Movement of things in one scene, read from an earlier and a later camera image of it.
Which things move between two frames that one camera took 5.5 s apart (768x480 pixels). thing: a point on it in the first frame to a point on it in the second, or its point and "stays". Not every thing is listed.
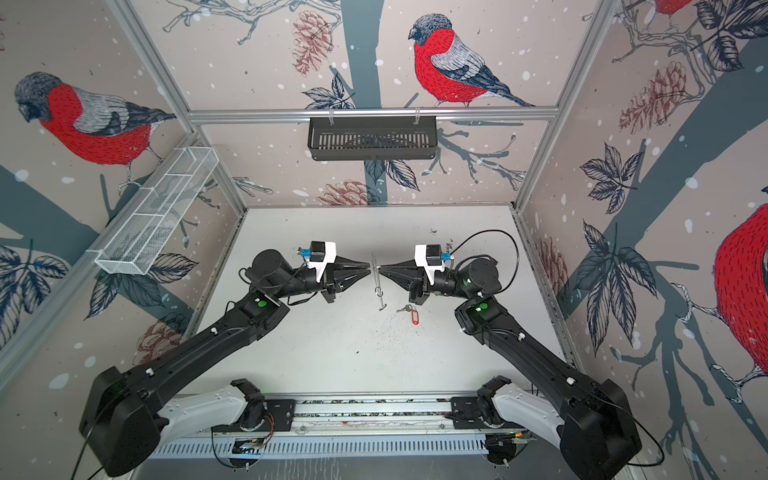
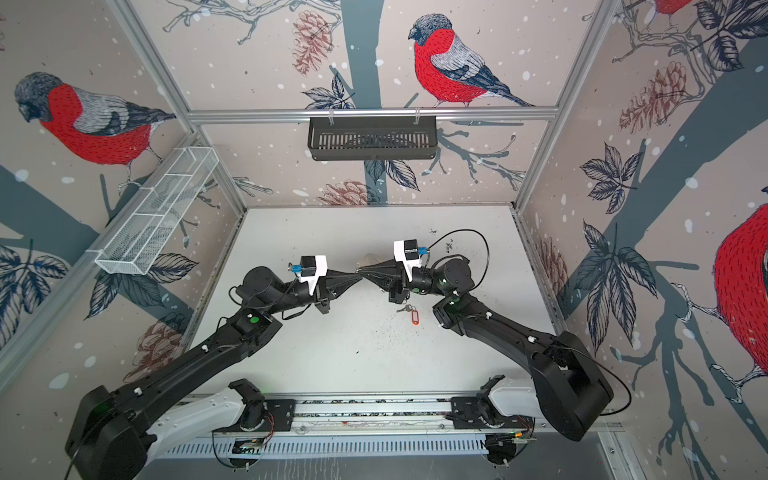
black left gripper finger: (351, 280) stays
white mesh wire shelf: (137, 238) stays
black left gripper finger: (344, 263) to (343, 278)
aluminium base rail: (359, 428) stays
